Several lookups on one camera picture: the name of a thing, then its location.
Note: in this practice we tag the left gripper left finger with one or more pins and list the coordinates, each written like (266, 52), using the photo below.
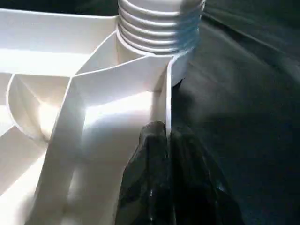
(145, 178)

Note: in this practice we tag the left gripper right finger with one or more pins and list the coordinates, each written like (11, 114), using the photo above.
(197, 187)

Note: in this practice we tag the white plastic table top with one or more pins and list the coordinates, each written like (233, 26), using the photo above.
(47, 93)

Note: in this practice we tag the white plastic table leg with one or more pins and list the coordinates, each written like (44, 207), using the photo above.
(159, 23)

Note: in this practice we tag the black work mat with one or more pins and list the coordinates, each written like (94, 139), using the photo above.
(253, 93)

